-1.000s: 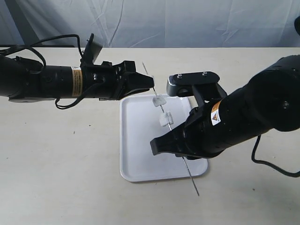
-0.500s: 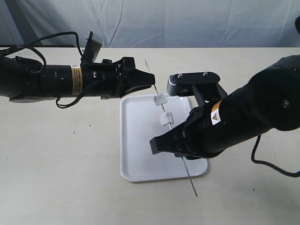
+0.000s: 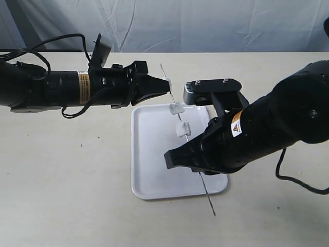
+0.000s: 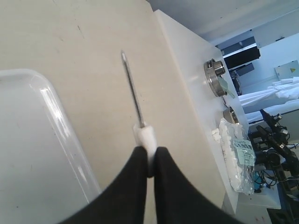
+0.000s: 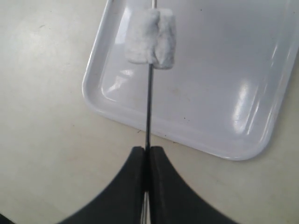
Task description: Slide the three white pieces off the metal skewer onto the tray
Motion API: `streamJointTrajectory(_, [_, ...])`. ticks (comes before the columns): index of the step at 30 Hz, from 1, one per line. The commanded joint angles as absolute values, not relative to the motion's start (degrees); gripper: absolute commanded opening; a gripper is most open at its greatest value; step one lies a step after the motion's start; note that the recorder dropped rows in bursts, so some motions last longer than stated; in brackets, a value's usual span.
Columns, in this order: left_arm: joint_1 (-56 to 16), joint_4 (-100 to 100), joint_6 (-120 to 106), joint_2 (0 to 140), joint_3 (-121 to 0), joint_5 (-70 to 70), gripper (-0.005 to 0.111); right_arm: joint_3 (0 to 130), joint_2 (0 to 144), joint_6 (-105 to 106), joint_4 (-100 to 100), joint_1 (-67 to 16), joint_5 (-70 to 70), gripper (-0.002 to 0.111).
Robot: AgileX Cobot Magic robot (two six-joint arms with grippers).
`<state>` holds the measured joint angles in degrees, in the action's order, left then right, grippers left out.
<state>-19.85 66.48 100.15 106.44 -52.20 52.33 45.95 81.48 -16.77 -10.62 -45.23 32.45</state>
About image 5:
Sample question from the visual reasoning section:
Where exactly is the white rectangular plastic tray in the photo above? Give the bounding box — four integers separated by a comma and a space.
82, 0, 299, 161

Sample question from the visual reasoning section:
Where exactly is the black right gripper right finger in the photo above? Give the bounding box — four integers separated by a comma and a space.
149, 146, 235, 224

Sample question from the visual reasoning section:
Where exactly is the white marshmallow piece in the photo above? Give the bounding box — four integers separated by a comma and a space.
125, 8, 177, 70

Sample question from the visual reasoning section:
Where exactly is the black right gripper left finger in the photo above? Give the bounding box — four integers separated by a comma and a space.
61, 147, 145, 224

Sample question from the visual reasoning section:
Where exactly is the thin metal skewer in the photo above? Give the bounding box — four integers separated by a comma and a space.
142, 0, 157, 224

